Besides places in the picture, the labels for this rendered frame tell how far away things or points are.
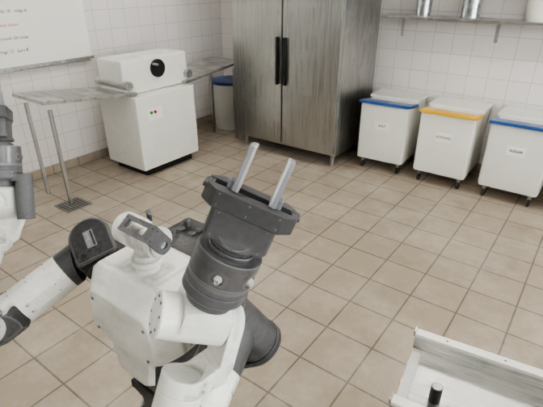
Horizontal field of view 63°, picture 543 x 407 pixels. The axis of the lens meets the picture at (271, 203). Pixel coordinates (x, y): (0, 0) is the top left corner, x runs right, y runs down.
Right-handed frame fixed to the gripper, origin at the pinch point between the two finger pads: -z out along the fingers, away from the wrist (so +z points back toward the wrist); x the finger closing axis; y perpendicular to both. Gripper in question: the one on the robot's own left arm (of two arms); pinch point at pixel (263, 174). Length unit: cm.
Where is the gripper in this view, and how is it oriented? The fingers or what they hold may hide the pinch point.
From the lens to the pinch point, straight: 53.8
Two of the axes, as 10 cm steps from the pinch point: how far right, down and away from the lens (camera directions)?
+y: 0.9, -3.3, 9.4
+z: -3.9, 8.5, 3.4
